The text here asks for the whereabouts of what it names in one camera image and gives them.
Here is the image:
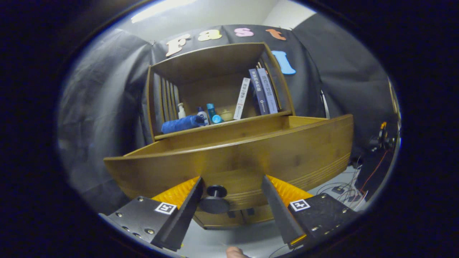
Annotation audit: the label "light purple book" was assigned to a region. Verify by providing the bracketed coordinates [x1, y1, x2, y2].
[257, 68, 279, 114]

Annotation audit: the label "wooden countertop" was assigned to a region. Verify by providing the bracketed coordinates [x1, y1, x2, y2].
[154, 109, 293, 141]

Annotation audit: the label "black case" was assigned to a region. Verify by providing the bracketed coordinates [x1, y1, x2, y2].
[354, 149, 395, 201]

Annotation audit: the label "wooden cabinet door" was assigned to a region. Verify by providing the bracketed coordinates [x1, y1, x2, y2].
[194, 210, 248, 229]
[244, 205, 276, 224]

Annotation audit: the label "dark blue book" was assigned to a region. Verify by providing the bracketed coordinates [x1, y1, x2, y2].
[249, 68, 270, 115]

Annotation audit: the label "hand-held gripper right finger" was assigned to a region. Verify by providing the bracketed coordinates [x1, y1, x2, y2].
[261, 175, 359, 249]

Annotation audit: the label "black device with orange tip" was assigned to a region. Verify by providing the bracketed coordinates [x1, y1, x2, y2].
[369, 121, 395, 151]

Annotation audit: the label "tangled floor cables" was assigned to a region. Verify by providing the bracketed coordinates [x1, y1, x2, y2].
[316, 154, 370, 212]

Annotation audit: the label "wooden cabinet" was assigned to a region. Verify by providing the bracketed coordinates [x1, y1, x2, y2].
[146, 42, 296, 230]

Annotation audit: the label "white book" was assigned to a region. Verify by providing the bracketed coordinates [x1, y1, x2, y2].
[233, 78, 251, 120]

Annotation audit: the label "blue folded towel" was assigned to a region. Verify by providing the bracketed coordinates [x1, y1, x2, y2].
[161, 115, 205, 134]

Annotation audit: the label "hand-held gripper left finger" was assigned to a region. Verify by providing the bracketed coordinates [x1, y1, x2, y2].
[99, 176, 205, 252]

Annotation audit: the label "black backdrop cloth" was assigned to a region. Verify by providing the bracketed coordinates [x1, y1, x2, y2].
[57, 14, 400, 215]

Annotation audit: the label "wooden drawer with black knob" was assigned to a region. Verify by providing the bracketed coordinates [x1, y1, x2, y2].
[103, 114, 355, 215]

